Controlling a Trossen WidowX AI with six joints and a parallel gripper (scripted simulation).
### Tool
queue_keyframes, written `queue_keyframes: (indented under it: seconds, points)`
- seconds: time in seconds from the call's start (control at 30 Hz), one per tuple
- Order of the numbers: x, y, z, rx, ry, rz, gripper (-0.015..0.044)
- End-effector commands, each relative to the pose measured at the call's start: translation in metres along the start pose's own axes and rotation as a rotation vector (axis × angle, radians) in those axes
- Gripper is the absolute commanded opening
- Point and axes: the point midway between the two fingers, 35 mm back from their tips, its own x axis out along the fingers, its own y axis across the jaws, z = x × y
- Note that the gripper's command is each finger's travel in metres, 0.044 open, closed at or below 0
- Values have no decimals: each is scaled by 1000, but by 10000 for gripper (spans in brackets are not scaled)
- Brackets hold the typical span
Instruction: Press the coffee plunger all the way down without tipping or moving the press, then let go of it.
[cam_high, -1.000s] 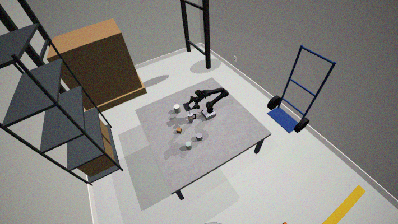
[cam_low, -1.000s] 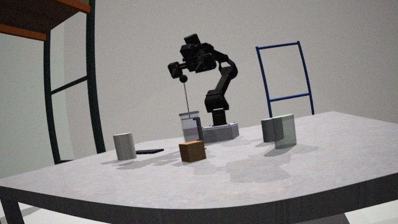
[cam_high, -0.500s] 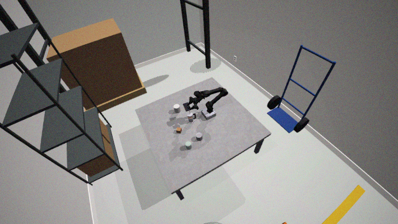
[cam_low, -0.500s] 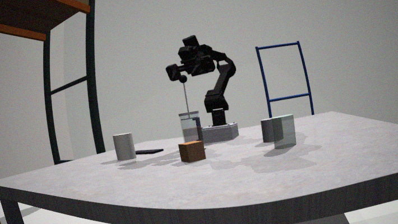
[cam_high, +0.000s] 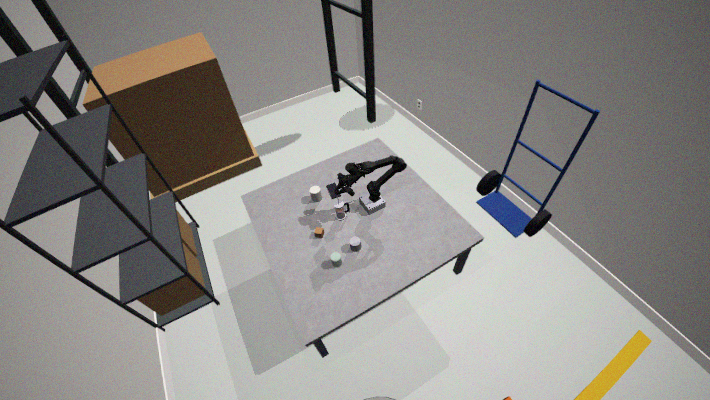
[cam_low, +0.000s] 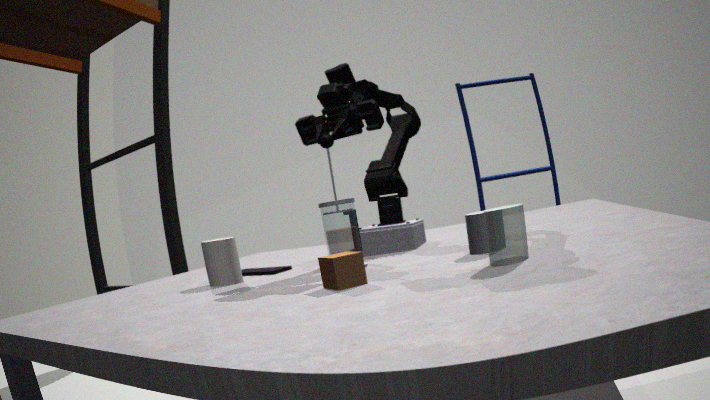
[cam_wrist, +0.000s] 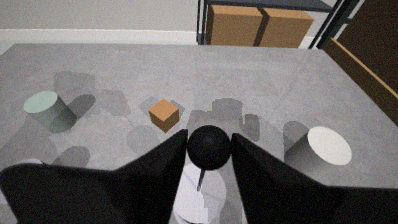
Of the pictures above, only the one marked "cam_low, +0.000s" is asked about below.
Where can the glass french press with black knob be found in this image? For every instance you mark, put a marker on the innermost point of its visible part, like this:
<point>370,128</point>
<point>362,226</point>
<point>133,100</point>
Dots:
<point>339,217</point>

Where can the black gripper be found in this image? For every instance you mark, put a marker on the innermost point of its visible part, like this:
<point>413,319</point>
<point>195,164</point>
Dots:
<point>342,122</point>

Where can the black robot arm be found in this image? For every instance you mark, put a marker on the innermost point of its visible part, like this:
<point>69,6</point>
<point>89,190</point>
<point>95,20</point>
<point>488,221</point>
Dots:
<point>382,176</point>

